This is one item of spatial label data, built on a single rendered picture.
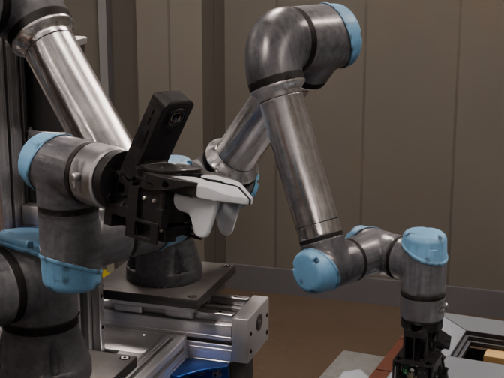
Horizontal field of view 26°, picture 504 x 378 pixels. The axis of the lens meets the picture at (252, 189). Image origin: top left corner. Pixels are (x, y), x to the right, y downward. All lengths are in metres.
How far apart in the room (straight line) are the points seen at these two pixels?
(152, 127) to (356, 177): 3.72
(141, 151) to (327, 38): 0.74
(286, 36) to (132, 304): 0.64
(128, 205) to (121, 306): 0.96
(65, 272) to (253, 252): 3.79
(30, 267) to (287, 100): 0.51
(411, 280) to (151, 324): 0.56
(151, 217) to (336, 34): 0.80
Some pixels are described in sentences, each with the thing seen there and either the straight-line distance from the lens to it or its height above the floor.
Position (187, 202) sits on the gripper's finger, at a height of 1.44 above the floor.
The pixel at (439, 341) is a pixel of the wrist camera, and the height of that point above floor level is 1.02.
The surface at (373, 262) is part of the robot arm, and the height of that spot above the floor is 1.16.
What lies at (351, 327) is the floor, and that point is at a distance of 4.75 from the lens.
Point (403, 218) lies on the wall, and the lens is 4.89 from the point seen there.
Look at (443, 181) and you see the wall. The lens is 4.82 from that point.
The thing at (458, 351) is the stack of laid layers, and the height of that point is 0.83.
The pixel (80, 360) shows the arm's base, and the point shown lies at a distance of 1.71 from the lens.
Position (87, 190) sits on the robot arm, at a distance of 1.27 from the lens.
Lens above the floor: 1.74
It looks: 14 degrees down
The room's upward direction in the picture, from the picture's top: straight up
